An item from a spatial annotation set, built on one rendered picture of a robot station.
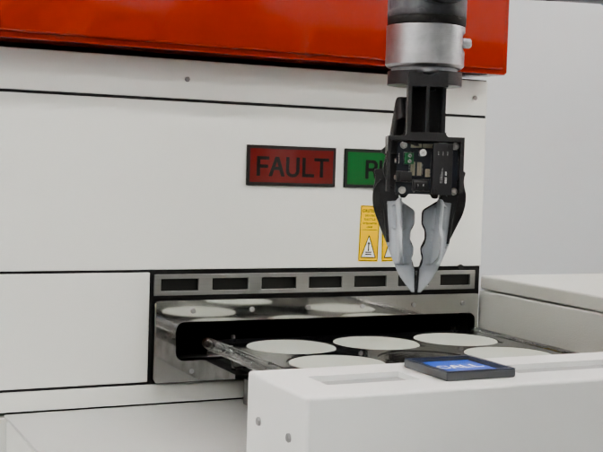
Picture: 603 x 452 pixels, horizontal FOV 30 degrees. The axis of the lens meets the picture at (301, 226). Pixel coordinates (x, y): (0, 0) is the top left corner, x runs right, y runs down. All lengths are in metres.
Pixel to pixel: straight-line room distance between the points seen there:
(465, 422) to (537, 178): 2.69
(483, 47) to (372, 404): 0.80
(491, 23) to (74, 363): 0.65
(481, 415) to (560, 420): 0.07
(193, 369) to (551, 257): 2.25
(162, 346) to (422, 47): 0.48
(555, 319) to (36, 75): 0.66
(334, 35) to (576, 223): 2.25
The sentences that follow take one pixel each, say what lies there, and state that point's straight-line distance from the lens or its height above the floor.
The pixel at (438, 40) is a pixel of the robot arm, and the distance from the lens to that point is 1.06.
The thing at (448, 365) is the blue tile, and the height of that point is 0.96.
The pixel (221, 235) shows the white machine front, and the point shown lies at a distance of 1.33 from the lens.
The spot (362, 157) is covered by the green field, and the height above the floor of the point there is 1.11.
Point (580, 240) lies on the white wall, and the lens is 3.52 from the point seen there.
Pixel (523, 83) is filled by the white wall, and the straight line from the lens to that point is 3.39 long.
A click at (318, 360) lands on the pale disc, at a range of 1.18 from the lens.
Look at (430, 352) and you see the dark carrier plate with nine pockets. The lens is 1.26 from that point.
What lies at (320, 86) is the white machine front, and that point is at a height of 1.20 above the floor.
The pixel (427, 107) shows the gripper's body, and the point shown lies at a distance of 1.04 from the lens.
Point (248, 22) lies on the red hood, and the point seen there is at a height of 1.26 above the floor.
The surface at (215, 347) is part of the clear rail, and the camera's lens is 1.25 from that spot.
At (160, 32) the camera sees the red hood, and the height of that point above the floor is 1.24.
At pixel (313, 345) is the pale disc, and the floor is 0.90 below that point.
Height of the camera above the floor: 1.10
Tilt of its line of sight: 3 degrees down
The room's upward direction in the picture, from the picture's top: 2 degrees clockwise
